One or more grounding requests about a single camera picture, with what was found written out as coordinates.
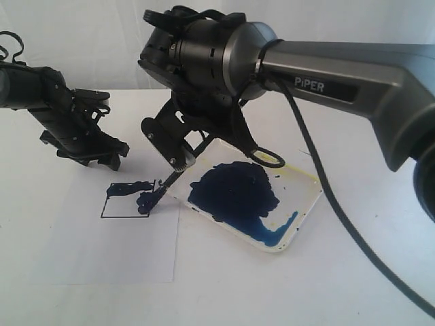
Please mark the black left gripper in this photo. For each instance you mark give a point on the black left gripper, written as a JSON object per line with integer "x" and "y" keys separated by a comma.
{"x": 75, "y": 134}

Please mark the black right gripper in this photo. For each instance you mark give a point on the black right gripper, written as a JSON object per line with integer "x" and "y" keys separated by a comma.
{"x": 206, "y": 114}

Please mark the black paintbrush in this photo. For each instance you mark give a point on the black paintbrush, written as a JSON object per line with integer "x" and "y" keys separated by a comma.
{"x": 148, "y": 200}

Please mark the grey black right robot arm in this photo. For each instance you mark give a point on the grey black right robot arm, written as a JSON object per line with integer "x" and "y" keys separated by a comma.
{"x": 214, "y": 63}

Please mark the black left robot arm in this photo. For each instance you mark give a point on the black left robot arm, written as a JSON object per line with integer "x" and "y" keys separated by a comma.
{"x": 24, "y": 87}

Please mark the white paint tray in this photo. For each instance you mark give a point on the white paint tray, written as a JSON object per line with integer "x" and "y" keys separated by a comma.
{"x": 262, "y": 206}

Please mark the white paper sheet with square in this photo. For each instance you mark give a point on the white paper sheet with square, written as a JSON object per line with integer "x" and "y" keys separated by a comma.
{"x": 99, "y": 238}

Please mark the white backdrop curtain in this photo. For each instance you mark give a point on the white backdrop curtain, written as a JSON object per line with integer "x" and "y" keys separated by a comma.
{"x": 96, "y": 44}

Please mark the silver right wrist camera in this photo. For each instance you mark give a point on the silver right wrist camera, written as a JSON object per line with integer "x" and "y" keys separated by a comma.
{"x": 166, "y": 132}

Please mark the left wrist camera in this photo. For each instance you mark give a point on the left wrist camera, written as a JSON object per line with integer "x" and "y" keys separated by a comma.
{"x": 94, "y": 103}

